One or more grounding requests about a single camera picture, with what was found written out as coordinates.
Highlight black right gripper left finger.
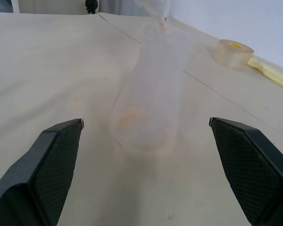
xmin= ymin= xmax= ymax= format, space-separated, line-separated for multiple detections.
xmin=0 ymin=118 xmax=85 ymax=226

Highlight clear tape roll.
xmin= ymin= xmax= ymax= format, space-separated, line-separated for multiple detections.
xmin=213 ymin=39 xmax=255 ymax=69

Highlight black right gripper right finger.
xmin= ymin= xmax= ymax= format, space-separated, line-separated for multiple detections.
xmin=208 ymin=117 xmax=283 ymax=226

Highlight crumpled yellowish tape strip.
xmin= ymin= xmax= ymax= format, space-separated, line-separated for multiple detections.
xmin=247 ymin=57 xmax=283 ymax=93

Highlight small black object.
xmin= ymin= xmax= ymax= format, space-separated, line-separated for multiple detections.
xmin=84 ymin=0 xmax=100 ymax=14

